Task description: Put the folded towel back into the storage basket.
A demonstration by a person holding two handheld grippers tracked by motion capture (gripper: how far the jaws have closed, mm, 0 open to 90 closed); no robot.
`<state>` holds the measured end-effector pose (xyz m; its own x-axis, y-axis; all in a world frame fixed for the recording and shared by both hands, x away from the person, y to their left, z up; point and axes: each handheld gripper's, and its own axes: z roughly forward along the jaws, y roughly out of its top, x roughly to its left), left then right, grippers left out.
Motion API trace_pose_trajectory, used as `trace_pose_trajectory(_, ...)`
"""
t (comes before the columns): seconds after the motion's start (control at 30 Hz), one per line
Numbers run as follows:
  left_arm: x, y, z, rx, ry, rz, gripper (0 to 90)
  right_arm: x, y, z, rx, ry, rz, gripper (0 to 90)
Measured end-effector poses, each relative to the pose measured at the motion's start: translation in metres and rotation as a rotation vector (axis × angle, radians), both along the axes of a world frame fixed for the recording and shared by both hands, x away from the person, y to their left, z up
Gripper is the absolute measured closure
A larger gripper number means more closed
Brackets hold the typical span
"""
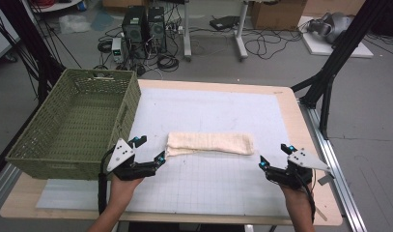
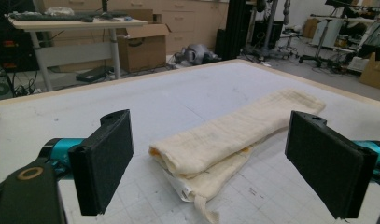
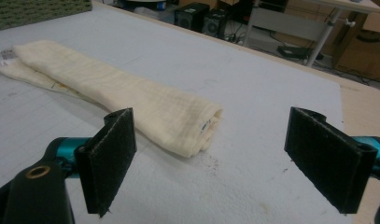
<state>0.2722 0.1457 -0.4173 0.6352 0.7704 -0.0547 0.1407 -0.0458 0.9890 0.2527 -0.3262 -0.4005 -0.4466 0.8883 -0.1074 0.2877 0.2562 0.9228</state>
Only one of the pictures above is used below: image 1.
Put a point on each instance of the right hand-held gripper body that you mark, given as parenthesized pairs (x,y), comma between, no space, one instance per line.
(298,167)

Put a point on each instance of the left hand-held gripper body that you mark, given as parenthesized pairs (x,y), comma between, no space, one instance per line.
(120,154)

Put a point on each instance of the green woven basket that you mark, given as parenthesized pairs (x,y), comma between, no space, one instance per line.
(75,129)

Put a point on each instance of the cream towel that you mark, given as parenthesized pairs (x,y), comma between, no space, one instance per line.
(210,143)

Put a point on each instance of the person's right hand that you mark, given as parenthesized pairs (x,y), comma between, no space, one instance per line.
(294,197)

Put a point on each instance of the person's left hand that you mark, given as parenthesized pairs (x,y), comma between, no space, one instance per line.
(124,190)

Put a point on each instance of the wooden table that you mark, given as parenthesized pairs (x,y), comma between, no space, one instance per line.
(289,106)

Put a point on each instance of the white grid mat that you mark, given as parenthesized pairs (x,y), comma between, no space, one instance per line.
(210,187)

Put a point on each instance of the grey power supply unit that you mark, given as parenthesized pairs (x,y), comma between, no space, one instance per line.
(117,50)

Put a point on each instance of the white floor board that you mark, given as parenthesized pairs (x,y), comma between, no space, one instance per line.
(319,48)

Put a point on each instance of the large black computer tower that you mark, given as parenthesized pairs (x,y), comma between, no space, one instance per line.
(134,32)

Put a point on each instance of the small black computer tower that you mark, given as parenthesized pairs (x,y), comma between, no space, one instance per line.
(157,29)

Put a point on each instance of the black metal stand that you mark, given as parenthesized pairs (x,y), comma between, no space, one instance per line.
(33,48)
(342,48)

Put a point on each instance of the white desk leg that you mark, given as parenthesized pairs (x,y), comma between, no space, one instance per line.
(240,38)
(187,35)

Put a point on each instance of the grey headset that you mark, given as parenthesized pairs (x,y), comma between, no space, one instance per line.
(332,25)

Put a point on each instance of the clear plastic bag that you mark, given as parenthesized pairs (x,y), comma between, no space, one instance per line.
(74,24)

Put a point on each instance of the cardboard box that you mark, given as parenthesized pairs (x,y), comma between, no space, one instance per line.
(277,14)

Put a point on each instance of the flat black device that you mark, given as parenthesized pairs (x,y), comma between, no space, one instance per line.
(223,22)

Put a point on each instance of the aluminium rail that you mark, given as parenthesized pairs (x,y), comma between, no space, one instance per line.
(4,187)
(340,180)

